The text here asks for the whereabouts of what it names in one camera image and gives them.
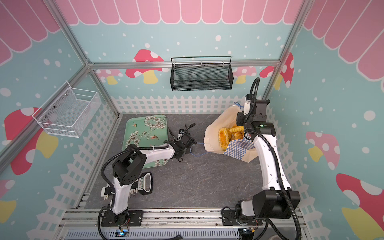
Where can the black metal tongs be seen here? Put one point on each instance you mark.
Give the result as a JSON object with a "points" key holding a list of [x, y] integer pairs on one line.
{"points": [[175, 138]]}

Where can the black tool rack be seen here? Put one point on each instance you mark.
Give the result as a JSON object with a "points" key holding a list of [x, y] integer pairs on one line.
{"points": [[143, 185]]}

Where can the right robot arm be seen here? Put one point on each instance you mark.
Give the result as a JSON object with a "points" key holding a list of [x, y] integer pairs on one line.
{"points": [[277, 200]]}

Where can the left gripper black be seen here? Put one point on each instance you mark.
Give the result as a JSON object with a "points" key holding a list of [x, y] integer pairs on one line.
{"points": [[175, 142]]}

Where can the black mesh wall basket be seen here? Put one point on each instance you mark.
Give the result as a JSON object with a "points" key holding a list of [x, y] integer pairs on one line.
{"points": [[206, 73]]}

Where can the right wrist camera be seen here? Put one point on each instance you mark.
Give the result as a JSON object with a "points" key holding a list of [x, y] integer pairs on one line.
{"points": [[247, 104]]}

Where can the checkered paper bag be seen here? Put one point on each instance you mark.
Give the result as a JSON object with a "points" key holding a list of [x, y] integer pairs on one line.
{"points": [[239, 148]]}

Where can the green floral tray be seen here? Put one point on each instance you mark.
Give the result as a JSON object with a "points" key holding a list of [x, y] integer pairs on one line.
{"points": [[148, 131]]}

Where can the rectangular crusty pastry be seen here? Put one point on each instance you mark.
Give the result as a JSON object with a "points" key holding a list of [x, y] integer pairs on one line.
{"points": [[225, 137]]}

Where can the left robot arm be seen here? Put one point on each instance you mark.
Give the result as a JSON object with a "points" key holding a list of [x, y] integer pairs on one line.
{"points": [[123, 172]]}

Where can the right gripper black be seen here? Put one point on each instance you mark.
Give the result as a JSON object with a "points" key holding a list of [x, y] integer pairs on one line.
{"points": [[240, 120]]}

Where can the white wire wall basket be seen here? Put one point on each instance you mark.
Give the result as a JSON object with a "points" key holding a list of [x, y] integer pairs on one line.
{"points": [[68, 112]]}

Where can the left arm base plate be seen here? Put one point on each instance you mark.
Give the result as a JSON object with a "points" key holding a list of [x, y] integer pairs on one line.
{"points": [[127, 218]]}

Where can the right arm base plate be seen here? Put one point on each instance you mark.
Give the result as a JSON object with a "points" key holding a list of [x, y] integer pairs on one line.
{"points": [[231, 217]]}

